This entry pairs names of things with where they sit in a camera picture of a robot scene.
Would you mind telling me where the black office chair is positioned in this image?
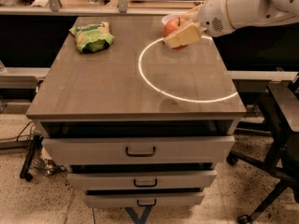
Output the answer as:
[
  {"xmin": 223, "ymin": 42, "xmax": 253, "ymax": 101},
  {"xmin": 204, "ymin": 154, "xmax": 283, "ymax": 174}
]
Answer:
[{"xmin": 226, "ymin": 78, "xmax": 299, "ymax": 224}]

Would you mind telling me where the middle grey drawer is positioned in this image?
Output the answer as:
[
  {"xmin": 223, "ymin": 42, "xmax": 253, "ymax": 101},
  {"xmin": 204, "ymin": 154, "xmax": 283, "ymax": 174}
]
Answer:
[{"xmin": 67, "ymin": 171, "xmax": 217, "ymax": 190}]

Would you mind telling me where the bottom grey drawer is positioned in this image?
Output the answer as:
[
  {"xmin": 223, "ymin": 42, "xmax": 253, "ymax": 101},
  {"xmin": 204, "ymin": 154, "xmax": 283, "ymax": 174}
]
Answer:
[{"xmin": 84, "ymin": 192, "xmax": 204, "ymax": 208}]

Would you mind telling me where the grey drawer cabinet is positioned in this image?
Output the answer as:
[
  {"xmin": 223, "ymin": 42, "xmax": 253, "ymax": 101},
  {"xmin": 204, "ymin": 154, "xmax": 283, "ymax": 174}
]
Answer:
[{"xmin": 27, "ymin": 16, "xmax": 245, "ymax": 196}]

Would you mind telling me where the black wheeled stand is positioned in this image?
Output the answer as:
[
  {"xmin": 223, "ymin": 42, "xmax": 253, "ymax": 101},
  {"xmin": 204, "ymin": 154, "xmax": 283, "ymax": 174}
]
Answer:
[{"xmin": 20, "ymin": 135, "xmax": 43, "ymax": 182}]

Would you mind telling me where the red orange apple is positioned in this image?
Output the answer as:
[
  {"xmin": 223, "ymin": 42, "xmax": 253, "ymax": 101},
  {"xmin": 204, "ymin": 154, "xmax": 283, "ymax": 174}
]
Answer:
[{"xmin": 163, "ymin": 17, "xmax": 187, "ymax": 47}]

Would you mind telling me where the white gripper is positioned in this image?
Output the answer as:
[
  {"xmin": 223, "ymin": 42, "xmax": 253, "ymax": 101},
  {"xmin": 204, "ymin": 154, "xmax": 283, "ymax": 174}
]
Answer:
[{"xmin": 166, "ymin": 0, "xmax": 235, "ymax": 49}]

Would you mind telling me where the green snack bag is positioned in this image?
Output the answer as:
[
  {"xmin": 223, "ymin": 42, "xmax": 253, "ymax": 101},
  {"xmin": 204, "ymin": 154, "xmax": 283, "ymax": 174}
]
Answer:
[{"xmin": 69, "ymin": 21, "xmax": 115, "ymax": 53}]

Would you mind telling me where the grey drawer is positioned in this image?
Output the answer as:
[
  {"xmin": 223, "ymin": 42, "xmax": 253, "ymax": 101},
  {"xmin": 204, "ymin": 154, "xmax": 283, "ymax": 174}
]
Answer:
[
  {"xmin": 84, "ymin": 192, "xmax": 204, "ymax": 208},
  {"xmin": 43, "ymin": 135, "xmax": 235, "ymax": 165},
  {"xmin": 67, "ymin": 171, "xmax": 217, "ymax": 190}
]

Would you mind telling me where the white ceramic bowl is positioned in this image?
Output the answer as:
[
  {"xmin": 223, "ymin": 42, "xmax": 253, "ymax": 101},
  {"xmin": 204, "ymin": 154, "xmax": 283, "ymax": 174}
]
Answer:
[{"xmin": 162, "ymin": 14, "xmax": 183, "ymax": 26}]

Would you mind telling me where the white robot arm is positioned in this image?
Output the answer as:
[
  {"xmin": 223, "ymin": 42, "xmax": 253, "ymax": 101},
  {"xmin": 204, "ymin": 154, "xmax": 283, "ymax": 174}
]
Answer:
[{"xmin": 164, "ymin": 0, "xmax": 299, "ymax": 49}]

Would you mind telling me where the top grey drawer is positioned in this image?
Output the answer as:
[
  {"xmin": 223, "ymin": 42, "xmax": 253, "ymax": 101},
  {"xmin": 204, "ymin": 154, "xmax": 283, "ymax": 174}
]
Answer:
[{"xmin": 43, "ymin": 135, "xmax": 235, "ymax": 165}]

